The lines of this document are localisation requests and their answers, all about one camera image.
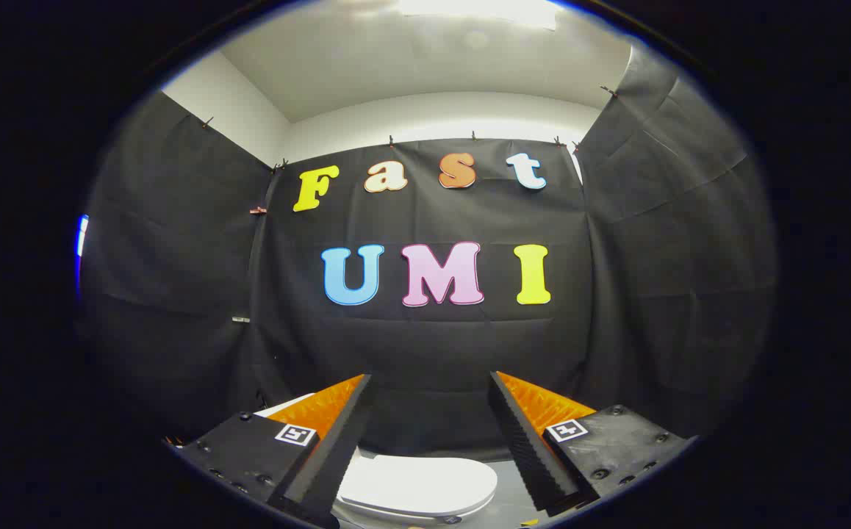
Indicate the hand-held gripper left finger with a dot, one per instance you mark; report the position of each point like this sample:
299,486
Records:
337,441

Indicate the white toilet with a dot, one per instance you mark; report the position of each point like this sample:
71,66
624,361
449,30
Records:
289,404

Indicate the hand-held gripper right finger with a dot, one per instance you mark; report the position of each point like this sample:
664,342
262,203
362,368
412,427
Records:
525,448

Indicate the black backdrop cloth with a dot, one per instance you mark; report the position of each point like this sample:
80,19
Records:
433,345

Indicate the white toilet lid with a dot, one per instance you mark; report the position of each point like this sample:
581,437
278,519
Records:
418,481

